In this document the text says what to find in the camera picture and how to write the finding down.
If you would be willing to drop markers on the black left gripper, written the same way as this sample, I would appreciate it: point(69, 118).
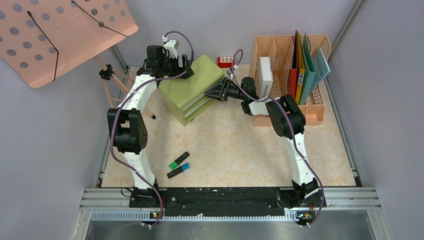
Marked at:
point(190, 72)

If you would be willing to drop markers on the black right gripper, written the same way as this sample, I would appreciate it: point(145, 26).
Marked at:
point(221, 91)

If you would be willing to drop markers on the green metal drawer cabinet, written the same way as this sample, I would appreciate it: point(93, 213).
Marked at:
point(185, 98)

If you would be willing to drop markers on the white paper booklet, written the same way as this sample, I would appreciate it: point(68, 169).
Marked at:
point(265, 77)

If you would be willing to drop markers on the yellow plastic clip folder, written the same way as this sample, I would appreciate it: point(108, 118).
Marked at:
point(300, 68)

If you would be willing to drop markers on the teal plastic folder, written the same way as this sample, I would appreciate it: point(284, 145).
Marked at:
point(309, 70)

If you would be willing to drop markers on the light blue hardcover book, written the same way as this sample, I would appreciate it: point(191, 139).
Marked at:
point(322, 68)

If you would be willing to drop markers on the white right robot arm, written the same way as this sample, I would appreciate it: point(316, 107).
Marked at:
point(288, 122)

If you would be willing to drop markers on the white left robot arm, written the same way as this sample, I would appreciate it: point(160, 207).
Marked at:
point(127, 130)

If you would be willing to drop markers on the red small box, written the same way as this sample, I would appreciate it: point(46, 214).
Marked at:
point(225, 62)

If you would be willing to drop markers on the beige plastic file organizer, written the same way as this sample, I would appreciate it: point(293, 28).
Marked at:
point(281, 50)

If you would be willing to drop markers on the red folder in organizer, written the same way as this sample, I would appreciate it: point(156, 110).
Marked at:
point(293, 76)

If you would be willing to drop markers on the black blue highlighter marker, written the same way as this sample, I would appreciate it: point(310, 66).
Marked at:
point(178, 170)

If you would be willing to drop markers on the black green highlighter marker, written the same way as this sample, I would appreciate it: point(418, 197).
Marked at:
point(178, 161)

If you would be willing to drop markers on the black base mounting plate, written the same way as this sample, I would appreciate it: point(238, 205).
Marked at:
point(225, 201)

